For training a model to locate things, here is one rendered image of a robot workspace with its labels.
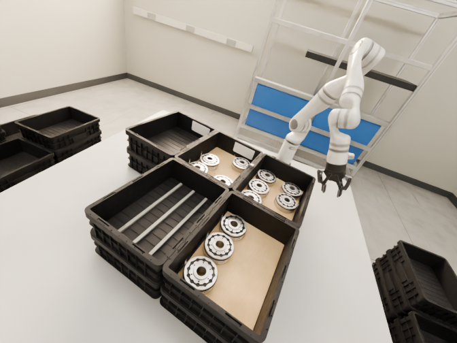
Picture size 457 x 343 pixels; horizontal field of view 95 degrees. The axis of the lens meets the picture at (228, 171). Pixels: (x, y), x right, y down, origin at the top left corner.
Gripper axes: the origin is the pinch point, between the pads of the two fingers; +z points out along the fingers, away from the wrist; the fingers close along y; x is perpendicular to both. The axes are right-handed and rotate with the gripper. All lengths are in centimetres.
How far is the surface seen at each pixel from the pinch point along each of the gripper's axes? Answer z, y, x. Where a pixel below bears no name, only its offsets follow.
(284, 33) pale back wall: -96, -158, 222
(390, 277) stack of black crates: 74, 30, 47
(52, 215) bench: -3, -74, -87
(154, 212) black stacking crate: -3, -43, -60
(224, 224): 2.4, -22.8, -43.3
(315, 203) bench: 26.1, -15.4, 26.4
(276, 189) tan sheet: 6.7, -25.4, -2.8
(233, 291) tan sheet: 11, -6, -57
